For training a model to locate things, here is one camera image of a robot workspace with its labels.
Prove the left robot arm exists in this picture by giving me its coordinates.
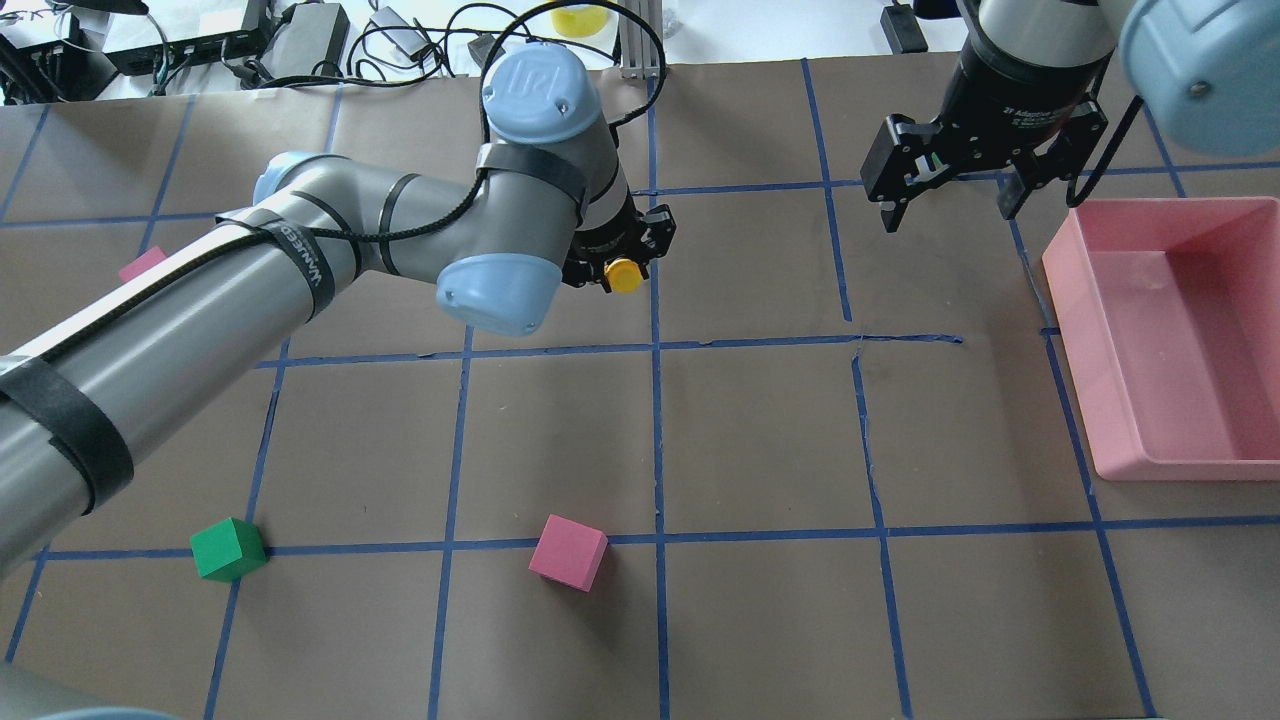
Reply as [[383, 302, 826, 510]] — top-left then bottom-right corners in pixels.
[[1, 44, 676, 571]]

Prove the pink cube near base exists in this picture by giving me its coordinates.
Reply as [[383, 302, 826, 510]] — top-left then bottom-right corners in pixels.
[[527, 514, 609, 592]]

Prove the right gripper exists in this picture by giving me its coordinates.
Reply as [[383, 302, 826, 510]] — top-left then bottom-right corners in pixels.
[[860, 35, 1108, 233]]

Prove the pink plastic bin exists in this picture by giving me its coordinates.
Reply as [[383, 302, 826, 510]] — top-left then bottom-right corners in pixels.
[[1042, 196, 1279, 482]]

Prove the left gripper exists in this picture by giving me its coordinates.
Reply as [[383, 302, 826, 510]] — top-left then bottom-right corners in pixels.
[[562, 196, 677, 293]]

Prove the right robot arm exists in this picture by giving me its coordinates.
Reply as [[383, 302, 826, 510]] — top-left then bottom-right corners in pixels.
[[860, 1, 1279, 233]]

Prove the yellow tape roll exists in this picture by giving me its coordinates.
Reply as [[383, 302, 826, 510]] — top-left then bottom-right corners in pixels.
[[548, 4, 611, 40]]

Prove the large black power brick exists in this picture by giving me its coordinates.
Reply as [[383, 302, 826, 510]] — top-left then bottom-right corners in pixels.
[[260, 3, 349, 79]]

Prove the green cube near base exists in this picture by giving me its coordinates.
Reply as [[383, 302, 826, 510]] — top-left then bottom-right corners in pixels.
[[189, 518, 268, 583]]

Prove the pink cube near edge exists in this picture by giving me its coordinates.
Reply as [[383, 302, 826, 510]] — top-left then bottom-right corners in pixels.
[[116, 247, 168, 284]]

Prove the aluminium frame post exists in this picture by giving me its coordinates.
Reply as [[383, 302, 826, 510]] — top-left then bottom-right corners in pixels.
[[614, 0, 666, 79]]

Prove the black power adapter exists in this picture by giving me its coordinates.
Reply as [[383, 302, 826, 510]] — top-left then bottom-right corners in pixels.
[[879, 1, 931, 55]]

